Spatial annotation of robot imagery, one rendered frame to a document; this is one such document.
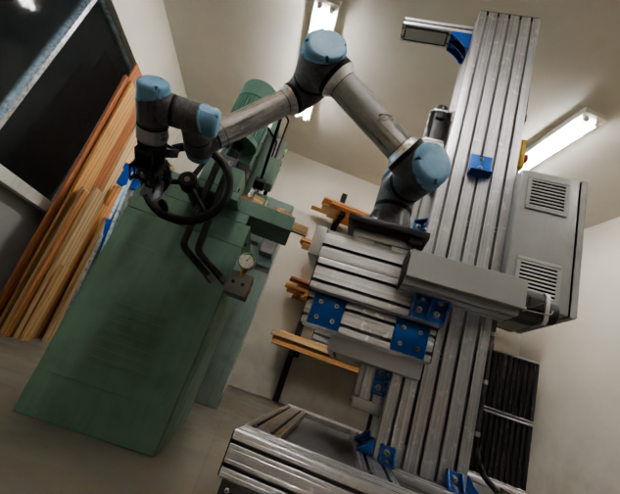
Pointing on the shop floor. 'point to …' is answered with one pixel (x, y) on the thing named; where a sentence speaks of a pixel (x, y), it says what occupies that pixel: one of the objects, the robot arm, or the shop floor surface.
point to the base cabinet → (134, 338)
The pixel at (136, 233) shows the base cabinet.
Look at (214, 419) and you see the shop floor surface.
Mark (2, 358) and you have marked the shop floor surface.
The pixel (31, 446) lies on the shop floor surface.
